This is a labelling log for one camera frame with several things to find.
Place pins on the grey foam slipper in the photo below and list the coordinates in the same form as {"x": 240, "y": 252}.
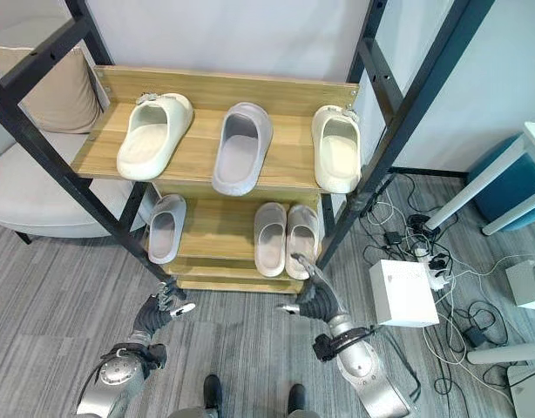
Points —
{"x": 240, "y": 150}
{"x": 301, "y": 241}
{"x": 165, "y": 230}
{"x": 269, "y": 241}

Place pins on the white table leg bar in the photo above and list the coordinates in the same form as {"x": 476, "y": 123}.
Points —
{"x": 507, "y": 352}

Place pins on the wooden shoe rack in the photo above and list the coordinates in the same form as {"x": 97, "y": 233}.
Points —
{"x": 206, "y": 130}

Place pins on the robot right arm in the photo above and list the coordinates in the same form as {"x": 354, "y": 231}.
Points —
{"x": 363, "y": 370}

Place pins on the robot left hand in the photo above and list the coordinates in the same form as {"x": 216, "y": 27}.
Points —
{"x": 154, "y": 314}

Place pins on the black power adapter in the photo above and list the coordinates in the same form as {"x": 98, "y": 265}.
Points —
{"x": 477, "y": 335}
{"x": 394, "y": 238}

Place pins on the white cube device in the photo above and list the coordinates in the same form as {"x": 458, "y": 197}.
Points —
{"x": 525, "y": 283}

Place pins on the beige cushion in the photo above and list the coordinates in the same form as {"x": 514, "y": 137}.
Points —
{"x": 62, "y": 96}

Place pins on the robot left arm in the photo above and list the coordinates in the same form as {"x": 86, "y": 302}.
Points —
{"x": 115, "y": 374}

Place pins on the cream slipper with charm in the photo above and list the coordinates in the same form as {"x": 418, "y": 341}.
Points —
{"x": 153, "y": 138}
{"x": 337, "y": 148}

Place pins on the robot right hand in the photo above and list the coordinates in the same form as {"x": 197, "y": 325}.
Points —
{"x": 316, "y": 300}

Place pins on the white power strip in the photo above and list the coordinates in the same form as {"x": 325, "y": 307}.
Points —
{"x": 437, "y": 270}

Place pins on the white box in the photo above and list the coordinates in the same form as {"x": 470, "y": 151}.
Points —
{"x": 402, "y": 291}

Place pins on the teal round stool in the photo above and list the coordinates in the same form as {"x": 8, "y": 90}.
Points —
{"x": 507, "y": 183}

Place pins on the white table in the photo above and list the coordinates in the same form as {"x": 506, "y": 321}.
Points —
{"x": 489, "y": 183}

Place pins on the grey flat device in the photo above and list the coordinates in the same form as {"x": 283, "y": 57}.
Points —
{"x": 526, "y": 389}

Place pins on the light grey armchair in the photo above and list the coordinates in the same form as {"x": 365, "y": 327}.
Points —
{"x": 36, "y": 191}

